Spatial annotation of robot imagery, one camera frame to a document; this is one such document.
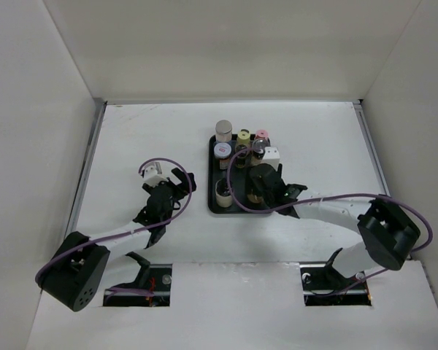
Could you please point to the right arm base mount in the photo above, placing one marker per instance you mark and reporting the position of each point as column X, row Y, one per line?
column 323, row 286

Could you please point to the black pump bottle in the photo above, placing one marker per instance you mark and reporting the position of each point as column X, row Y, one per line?
column 254, row 196
column 222, row 194

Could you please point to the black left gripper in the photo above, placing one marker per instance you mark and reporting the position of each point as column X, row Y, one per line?
column 185, row 184

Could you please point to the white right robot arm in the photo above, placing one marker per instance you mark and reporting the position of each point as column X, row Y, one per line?
column 387, row 233

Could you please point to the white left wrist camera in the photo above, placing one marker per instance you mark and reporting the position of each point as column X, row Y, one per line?
column 152, row 174

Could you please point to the pink cap spice bottle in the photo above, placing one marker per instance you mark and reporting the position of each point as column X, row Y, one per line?
column 261, row 134

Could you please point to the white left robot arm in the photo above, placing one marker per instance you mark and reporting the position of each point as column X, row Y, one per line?
column 74, row 273

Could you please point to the yellow cap spice bottle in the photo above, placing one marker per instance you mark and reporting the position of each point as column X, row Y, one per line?
column 243, row 137

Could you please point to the small dark spice bottle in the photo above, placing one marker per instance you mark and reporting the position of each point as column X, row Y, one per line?
column 242, row 155

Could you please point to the tall jar silver lid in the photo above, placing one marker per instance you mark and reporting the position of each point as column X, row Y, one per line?
column 223, row 131

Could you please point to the black rectangular tray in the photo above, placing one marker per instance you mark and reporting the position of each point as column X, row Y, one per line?
column 238, row 176

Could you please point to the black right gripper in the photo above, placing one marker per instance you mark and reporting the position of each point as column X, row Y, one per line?
column 250, row 182

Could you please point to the dark sauce jar white lid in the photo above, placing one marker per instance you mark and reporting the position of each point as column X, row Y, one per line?
column 222, row 153

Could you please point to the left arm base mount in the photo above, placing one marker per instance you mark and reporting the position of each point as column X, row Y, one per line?
column 150, row 288

